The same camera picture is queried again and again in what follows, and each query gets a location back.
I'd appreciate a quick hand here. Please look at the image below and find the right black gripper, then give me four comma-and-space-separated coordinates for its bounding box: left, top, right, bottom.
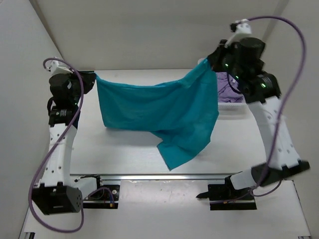
206, 41, 242, 81

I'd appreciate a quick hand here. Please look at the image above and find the purple t shirt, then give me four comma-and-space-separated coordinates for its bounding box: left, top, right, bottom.
216, 72, 244, 103

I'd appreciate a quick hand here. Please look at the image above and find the teal t shirt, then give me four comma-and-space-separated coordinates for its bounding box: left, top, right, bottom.
96, 59, 219, 170

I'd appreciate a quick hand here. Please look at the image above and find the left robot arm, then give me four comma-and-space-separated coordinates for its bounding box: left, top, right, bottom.
31, 71, 105, 215

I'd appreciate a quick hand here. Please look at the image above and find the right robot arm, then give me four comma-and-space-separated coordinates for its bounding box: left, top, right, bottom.
197, 37, 310, 204

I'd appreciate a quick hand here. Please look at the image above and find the white plastic basket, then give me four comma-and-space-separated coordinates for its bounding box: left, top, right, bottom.
198, 57, 248, 115

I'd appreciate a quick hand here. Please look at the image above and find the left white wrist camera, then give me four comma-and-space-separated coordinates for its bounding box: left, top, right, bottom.
43, 58, 72, 76

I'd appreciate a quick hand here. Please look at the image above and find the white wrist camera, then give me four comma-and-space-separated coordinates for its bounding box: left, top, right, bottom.
225, 19, 252, 48
43, 58, 72, 76

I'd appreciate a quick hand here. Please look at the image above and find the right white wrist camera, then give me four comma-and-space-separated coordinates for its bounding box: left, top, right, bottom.
225, 19, 252, 48

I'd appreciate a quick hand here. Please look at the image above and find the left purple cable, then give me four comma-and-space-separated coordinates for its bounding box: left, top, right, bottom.
28, 57, 88, 233

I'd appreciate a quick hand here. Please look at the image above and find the purple cable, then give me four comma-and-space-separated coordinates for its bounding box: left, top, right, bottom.
245, 15, 307, 199
28, 57, 88, 233

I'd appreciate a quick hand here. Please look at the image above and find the aluminium front rail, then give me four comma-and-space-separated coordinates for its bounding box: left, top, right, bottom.
71, 174, 232, 181

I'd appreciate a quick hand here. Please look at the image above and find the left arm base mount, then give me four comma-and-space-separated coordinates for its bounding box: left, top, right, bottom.
71, 174, 120, 210

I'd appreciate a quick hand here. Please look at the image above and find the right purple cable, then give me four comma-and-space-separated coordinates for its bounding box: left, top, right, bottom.
245, 15, 307, 199

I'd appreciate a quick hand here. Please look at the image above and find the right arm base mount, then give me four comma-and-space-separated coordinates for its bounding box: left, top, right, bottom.
196, 184, 257, 211

